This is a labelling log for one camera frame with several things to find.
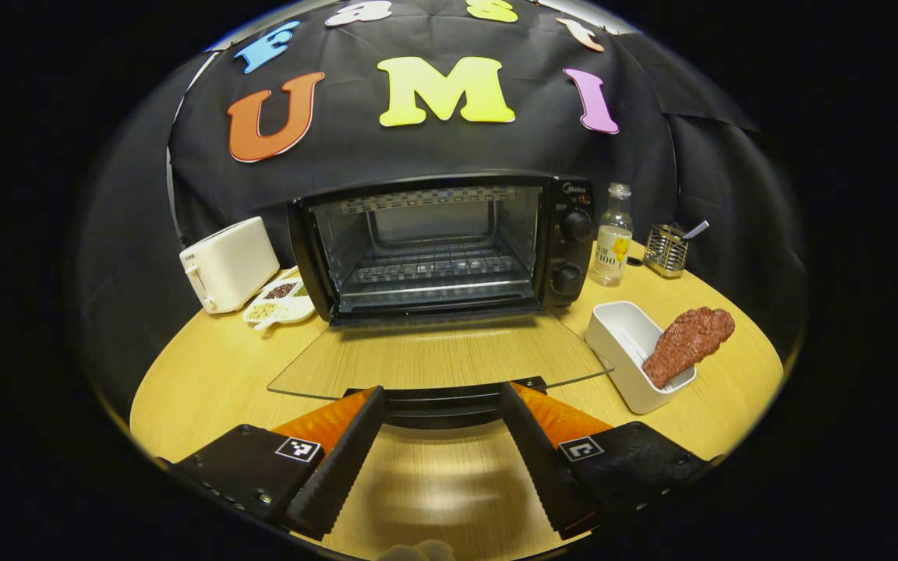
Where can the clear glass bottle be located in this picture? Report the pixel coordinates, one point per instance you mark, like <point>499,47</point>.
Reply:
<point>611,249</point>

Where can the white divided bean dish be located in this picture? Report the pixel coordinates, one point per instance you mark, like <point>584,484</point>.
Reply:
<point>281,304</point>

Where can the black backdrop cloth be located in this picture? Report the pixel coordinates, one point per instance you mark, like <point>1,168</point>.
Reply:
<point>457,148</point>

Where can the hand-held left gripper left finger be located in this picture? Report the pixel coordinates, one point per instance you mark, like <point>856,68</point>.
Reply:
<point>344,460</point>

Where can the black electric oven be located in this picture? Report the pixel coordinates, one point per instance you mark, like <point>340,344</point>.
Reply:
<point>567,249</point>

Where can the white rectangular tray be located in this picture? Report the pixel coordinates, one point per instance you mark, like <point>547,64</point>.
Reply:
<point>622,327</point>

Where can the brown meat piece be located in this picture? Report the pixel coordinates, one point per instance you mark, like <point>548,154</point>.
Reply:
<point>687,343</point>

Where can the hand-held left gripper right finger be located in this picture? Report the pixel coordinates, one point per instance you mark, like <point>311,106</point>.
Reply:
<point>539,460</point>

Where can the white toaster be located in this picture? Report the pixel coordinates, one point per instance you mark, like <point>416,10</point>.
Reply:
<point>231,261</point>

